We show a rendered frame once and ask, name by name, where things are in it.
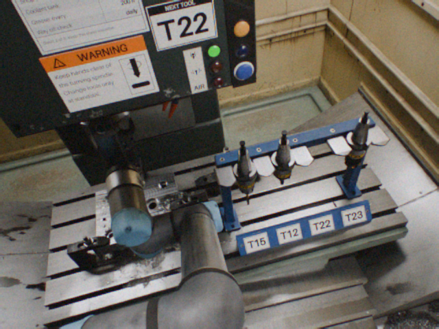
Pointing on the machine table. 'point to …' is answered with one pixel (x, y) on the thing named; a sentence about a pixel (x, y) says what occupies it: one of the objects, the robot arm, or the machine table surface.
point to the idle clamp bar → (206, 183)
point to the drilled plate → (171, 192)
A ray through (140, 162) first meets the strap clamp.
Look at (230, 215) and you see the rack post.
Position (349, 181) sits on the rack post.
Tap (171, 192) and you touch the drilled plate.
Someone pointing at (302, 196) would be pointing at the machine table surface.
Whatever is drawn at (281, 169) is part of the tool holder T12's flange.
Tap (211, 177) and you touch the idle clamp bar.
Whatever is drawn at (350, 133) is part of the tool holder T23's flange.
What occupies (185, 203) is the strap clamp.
